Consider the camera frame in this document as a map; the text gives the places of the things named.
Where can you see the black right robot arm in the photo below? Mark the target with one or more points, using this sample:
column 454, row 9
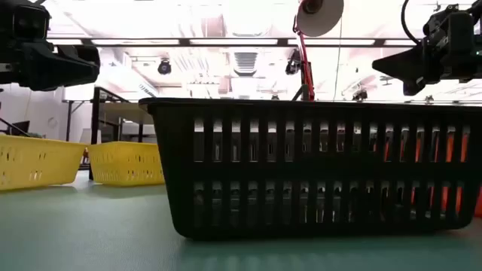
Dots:
column 461, row 26

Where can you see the orange slotted plastic basket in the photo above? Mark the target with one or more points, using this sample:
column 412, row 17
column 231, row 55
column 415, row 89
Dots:
column 479, row 205

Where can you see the black computer monitor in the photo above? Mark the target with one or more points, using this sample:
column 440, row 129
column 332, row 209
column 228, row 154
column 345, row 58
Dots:
column 20, row 128

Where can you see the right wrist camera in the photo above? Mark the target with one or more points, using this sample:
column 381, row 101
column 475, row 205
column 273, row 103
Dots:
column 412, row 88

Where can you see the ceiling air vent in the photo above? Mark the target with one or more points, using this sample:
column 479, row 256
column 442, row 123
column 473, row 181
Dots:
column 245, row 62

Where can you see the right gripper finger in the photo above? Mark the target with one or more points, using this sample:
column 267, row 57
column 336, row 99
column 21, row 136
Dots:
column 410, row 66

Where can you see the black slotted plastic basket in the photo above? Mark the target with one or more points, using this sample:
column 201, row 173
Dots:
column 180, row 169

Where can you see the black ceiling spotlight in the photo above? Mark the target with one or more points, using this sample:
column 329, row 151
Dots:
column 164, row 67
column 291, row 67
column 359, row 95

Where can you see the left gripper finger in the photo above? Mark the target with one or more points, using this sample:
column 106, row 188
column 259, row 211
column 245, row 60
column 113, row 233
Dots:
column 64, row 73
column 79, row 53

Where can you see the red desk lamp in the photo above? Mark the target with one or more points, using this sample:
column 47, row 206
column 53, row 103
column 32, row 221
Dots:
column 324, row 19

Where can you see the round wall clock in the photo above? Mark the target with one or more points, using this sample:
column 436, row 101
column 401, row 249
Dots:
column 52, row 122

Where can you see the yellow slotted plastic basket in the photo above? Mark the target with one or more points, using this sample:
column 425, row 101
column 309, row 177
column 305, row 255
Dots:
column 124, row 162
column 37, row 162

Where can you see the wooden shelf with black legs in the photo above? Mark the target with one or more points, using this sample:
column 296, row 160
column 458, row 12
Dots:
column 95, row 113

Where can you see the black overhead beam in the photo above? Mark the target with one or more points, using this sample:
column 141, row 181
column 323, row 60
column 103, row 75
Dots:
column 184, row 41

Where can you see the green table mat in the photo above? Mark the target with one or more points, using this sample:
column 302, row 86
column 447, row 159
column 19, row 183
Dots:
column 94, row 233

